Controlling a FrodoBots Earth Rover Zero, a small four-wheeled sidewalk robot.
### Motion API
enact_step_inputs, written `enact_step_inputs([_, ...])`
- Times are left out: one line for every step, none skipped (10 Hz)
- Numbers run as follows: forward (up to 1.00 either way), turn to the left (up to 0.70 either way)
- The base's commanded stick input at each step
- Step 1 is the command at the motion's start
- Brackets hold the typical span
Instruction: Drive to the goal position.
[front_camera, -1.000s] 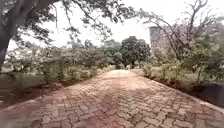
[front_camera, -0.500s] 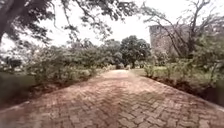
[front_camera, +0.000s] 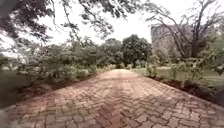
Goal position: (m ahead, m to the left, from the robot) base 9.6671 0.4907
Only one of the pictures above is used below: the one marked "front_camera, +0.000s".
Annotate round green tree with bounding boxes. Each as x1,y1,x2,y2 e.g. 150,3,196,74
121,34,153,68

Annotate grass lawn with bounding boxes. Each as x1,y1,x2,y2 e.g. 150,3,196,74
131,65,224,89

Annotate bushes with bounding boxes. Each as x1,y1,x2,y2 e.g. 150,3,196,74
13,36,118,84
144,49,224,93

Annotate grey building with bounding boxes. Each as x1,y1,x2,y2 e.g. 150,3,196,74
150,24,201,61

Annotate bare branching tree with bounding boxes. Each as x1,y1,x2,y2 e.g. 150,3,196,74
141,0,224,59

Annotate red brick path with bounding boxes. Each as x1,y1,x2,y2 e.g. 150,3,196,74
0,68,224,128

